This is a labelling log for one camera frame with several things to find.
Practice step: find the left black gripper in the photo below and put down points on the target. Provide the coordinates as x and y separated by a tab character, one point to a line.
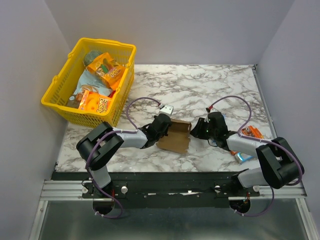
165	132

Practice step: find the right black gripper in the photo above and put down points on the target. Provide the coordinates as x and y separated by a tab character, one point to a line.
200	128

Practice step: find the brown cardboard paper box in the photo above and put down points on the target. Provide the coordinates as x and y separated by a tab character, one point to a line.
177	139

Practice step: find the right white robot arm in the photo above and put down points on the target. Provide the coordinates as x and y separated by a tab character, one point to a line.
279	165

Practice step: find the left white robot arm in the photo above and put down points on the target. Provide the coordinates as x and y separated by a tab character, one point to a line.
100	145

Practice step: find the orange snack box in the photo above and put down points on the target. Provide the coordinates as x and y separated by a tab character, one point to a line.
252	132

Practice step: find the teal white small packet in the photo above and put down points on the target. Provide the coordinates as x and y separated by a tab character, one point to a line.
242	157

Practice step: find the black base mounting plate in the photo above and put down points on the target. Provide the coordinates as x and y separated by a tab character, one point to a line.
176	189

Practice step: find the orange sponge daddy package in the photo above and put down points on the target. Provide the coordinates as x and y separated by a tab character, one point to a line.
94	102

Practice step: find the orange gummy candy bag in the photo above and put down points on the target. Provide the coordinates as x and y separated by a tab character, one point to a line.
107	69

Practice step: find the light blue snack bag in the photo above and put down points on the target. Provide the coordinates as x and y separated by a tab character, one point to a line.
91	83

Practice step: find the green round scouring pad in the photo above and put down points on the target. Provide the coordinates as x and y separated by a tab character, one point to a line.
91	56

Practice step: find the yellow plastic basket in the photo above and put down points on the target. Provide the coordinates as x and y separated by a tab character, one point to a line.
64	84

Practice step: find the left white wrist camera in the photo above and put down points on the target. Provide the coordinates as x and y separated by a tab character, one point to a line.
166	109

